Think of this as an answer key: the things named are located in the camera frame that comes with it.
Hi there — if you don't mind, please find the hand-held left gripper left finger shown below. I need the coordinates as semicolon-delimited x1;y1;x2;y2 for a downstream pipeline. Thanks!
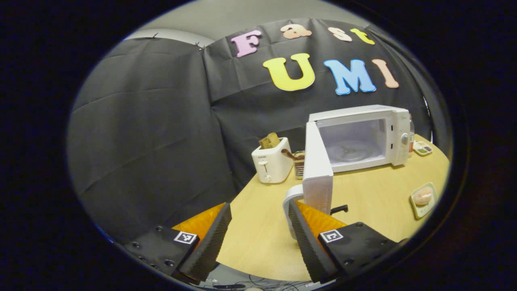
123;202;233;283

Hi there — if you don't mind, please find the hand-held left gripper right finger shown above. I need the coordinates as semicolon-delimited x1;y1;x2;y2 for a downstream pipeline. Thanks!
288;200;408;284

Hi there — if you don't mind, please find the white microwave oven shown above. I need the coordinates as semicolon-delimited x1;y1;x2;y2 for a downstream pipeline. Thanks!
283;104;412;239

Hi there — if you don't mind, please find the pinkish bread roll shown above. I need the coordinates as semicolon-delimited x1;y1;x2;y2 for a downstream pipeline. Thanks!
413;187;433;206

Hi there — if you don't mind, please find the white toaster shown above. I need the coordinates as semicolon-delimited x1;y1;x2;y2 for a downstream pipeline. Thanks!
251;137;294;184

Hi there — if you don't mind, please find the brown wooden spoon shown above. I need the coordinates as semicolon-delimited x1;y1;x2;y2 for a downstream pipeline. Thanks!
281;148;304;163

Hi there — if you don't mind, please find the glass turntable plate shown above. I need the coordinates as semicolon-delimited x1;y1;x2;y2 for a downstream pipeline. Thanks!
326;139;383;163

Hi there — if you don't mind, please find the brown bread slice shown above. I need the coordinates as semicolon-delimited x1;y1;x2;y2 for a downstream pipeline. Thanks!
259;133;281;149

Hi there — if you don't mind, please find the pale green rectangular tray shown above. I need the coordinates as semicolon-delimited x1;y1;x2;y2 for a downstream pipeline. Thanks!
410;182;438;220

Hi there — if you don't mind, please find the black backdrop cloth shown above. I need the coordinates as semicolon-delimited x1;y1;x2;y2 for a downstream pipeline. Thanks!
67;18;445;243

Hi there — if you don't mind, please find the white sectioned plate with grains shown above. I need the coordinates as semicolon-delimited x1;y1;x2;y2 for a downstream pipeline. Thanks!
413;140;433;157

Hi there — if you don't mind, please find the small wire basket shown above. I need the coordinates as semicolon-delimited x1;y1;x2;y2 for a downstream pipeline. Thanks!
294;150;306;179

